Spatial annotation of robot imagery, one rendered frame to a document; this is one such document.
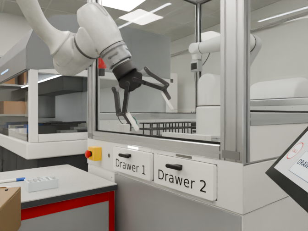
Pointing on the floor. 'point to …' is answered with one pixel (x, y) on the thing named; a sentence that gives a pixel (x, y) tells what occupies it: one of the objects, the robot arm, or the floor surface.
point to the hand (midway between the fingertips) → (153, 118)
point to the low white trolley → (65, 200)
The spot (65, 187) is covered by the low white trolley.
